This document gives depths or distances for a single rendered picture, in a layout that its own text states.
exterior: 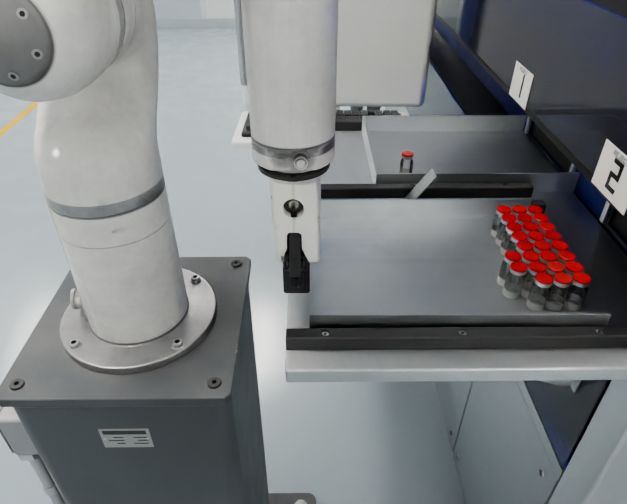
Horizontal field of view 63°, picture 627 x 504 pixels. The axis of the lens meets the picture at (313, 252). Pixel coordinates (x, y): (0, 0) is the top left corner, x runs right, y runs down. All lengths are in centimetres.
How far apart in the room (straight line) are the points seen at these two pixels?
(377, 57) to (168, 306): 98
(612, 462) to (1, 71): 77
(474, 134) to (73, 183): 83
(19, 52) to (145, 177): 17
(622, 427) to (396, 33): 104
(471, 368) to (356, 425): 104
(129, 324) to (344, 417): 109
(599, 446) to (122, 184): 66
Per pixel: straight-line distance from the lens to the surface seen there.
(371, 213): 81
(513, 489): 110
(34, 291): 230
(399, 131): 112
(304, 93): 47
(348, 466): 154
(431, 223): 81
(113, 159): 52
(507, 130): 119
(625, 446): 77
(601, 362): 66
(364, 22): 141
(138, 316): 62
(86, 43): 44
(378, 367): 58
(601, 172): 75
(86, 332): 68
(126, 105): 56
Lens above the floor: 131
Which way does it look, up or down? 36 degrees down
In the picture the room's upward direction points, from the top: straight up
